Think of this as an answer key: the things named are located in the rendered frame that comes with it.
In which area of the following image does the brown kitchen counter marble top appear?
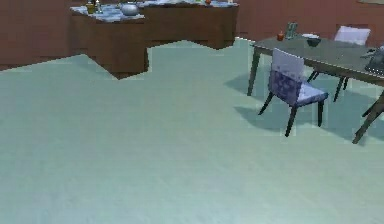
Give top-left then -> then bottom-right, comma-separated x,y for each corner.
69,0 -> 240,80

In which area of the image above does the purple white chair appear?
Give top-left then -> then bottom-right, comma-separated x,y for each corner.
258,47 -> 330,138

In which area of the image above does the grey round kettle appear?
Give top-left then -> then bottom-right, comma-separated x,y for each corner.
120,2 -> 140,17

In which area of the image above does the grey green box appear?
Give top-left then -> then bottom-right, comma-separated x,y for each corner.
286,22 -> 299,40

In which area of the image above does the dark bowl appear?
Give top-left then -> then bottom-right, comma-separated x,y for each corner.
306,37 -> 322,48

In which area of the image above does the dark dining table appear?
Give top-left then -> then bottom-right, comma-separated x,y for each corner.
246,35 -> 384,145

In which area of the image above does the black grey appliance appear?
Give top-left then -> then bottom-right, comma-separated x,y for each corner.
363,45 -> 384,76

